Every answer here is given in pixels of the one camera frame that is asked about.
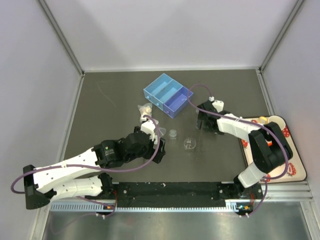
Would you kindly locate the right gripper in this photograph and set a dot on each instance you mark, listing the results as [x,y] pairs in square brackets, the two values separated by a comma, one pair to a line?
[199,124]

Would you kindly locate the grey slotted cable duct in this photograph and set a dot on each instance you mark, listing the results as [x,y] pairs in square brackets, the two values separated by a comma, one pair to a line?
[84,206]

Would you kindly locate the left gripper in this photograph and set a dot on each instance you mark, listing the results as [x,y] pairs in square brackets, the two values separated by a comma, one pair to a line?
[160,152]

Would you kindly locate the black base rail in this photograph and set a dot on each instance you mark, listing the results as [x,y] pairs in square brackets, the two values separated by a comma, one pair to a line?
[177,194]

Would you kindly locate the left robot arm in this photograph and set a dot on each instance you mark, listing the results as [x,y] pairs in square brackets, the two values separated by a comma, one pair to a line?
[86,174]

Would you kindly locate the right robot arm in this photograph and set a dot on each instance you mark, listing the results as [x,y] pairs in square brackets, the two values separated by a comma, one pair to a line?
[269,147]

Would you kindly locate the yellow cup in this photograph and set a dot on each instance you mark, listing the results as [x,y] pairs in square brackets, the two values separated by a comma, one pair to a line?
[273,119]

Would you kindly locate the light blue drawer box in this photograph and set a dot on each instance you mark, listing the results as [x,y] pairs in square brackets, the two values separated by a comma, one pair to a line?
[154,87]

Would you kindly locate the glass stoppered bottle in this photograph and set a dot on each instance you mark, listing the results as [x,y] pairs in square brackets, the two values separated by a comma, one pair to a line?
[172,134]

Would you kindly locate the clear plastic funnel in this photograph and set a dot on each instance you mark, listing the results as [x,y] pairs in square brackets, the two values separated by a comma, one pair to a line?
[162,131]

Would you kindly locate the clear glass beaker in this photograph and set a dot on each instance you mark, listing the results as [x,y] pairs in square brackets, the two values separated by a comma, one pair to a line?
[189,143]

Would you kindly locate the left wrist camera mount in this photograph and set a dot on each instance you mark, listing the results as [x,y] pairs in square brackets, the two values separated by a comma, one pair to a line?
[151,128]

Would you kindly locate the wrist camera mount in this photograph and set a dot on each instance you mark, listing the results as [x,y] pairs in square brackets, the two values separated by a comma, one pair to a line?
[151,128]
[217,104]

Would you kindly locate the clear bag of corks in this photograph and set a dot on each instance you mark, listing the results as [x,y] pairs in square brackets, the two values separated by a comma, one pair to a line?
[145,109]

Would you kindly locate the purple drawer box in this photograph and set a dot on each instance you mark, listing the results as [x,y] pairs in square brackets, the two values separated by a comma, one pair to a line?
[177,102]

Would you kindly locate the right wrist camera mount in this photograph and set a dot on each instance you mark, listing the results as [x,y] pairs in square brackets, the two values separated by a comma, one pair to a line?
[217,104]

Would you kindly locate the strawberry pattern tray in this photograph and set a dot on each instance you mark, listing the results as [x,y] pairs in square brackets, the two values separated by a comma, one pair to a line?
[296,171]

